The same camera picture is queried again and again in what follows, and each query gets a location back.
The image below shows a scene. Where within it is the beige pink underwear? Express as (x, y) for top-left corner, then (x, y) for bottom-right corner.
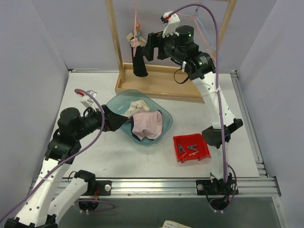
(123, 100), (150, 119)

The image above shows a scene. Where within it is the pink underwear navy trim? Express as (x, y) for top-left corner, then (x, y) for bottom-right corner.
(130, 110), (163, 141)

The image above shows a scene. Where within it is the pink wire hanger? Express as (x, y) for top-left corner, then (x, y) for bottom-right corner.
(177, 6), (217, 60)
(133, 0), (140, 57)

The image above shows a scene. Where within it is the blue wire hanger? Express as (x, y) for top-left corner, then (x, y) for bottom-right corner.
(195, 7), (216, 51)

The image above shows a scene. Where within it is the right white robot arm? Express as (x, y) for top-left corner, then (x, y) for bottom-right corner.
(142, 25), (243, 194)

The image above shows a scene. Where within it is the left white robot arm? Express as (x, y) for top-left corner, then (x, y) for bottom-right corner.
(4, 105), (128, 228)

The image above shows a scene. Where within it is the orange clothespin on black underwear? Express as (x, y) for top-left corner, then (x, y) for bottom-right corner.
(135, 23), (141, 31)

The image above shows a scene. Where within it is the black underwear beige waistband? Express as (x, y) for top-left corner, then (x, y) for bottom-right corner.
(126, 32), (148, 77)

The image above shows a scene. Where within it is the teal plastic basin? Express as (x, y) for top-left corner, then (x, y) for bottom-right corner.
(106, 89), (173, 146)

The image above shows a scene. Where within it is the wooden clothes rack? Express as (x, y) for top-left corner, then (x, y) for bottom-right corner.
(105, 0), (237, 103)

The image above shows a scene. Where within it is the red plastic bin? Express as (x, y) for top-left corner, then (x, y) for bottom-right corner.
(173, 133), (211, 163)

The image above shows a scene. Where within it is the paper sheet bottom edge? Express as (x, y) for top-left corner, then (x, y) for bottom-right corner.
(161, 220), (190, 228)

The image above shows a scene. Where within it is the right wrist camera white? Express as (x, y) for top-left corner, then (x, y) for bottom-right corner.
(161, 11), (180, 38)

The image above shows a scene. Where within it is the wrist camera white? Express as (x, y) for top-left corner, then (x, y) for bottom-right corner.
(76, 91), (99, 111)
(161, 11), (180, 38)

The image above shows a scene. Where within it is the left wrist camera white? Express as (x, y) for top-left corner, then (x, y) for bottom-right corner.
(76, 91), (99, 111)

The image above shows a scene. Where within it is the aluminium mounting rail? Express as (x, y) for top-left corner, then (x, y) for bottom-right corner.
(96, 176), (281, 199)

